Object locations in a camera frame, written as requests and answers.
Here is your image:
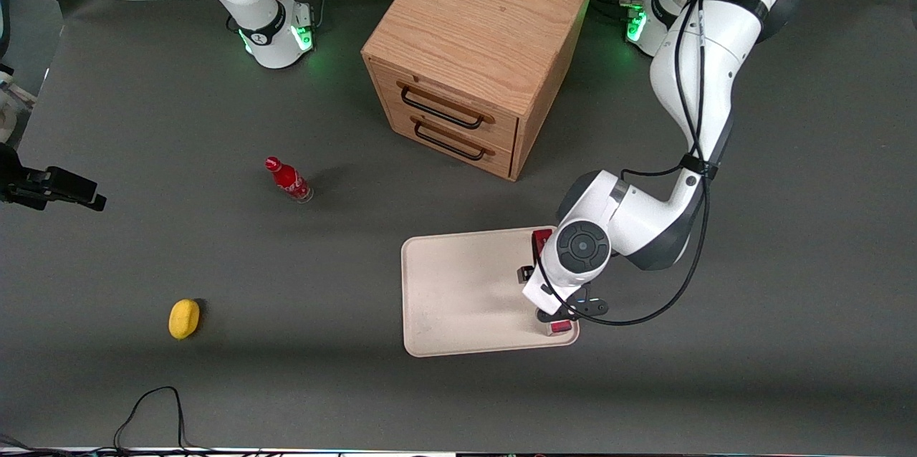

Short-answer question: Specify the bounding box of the red cookie box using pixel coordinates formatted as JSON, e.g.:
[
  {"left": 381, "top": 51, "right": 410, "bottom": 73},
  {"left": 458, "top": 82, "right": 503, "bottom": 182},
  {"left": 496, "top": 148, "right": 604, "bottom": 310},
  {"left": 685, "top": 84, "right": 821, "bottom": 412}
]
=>
[{"left": 532, "top": 228, "right": 578, "bottom": 337}]

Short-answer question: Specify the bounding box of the yellow lemon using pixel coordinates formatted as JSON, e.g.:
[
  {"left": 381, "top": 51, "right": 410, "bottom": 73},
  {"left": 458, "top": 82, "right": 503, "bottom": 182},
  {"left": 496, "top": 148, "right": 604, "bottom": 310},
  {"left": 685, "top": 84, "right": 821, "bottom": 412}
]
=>
[{"left": 168, "top": 299, "right": 202, "bottom": 340}]

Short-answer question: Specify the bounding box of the black drawer handle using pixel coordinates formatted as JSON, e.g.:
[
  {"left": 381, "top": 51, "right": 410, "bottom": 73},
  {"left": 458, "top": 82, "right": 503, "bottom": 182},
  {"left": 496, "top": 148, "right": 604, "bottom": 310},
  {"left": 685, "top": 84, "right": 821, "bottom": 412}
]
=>
[
  {"left": 399, "top": 84, "right": 496, "bottom": 130},
  {"left": 413, "top": 118, "right": 496, "bottom": 161}
]

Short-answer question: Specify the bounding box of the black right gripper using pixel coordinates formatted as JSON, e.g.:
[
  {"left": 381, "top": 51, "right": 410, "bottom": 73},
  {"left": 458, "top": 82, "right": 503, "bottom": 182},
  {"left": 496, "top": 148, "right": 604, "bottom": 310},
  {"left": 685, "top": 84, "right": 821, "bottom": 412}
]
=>
[{"left": 0, "top": 145, "right": 107, "bottom": 213}]

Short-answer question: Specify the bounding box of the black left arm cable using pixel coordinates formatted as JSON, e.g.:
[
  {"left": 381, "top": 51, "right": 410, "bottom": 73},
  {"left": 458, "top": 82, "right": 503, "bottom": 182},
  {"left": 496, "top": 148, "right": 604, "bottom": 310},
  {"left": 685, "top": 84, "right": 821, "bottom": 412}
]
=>
[{"left": 534, "top": 0, "right": 821, "bottom": 327}]

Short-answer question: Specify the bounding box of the wooden drawer front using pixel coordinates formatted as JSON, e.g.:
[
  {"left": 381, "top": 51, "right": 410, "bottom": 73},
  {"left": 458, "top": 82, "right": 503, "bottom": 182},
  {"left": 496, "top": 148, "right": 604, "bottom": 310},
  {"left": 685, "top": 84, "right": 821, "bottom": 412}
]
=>
[
  {"left": 387, "top": 100, "right": 517, "bottom": 180},
  {"left": 369, "top": 58, "right": 519, "bottom": 155}
]

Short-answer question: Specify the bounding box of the black left base cable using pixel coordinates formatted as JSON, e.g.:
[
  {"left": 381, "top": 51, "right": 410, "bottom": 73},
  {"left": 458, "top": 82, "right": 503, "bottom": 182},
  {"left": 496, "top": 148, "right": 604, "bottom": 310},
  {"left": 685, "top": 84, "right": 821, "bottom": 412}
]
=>
[{"left": 593, "top": 0, "right": 645, "bottom": 25}]

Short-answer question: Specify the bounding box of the red soda bottle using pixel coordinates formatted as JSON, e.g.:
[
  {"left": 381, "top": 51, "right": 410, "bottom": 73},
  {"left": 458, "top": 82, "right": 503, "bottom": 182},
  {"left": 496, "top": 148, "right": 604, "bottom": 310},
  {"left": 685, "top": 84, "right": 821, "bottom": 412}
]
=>
[{"left": 264, "top": 156, "right": 315, "bottom": 204}]

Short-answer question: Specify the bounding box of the wooden drawer cabinet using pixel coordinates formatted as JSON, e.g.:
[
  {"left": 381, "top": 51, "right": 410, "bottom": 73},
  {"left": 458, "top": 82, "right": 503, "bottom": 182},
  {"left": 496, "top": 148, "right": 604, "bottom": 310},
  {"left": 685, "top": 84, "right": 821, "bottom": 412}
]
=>
[{"left": 361, "top": 0, "right": 597, "bottom": 182}]

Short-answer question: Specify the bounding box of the black looped table cable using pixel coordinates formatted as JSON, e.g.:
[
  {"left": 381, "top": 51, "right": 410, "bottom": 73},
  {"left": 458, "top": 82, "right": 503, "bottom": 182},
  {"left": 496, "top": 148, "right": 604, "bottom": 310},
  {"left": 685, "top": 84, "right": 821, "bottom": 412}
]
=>
[{"left": 113, "top": 386, "right": 190, "bottom": 453}]

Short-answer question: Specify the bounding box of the white rectangular tray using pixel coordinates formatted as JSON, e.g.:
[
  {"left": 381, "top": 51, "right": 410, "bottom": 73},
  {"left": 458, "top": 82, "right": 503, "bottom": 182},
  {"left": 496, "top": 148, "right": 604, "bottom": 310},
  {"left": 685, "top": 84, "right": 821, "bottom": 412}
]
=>
[{"left": 400, "top": 226, "right": 580, "bottom": 358}]

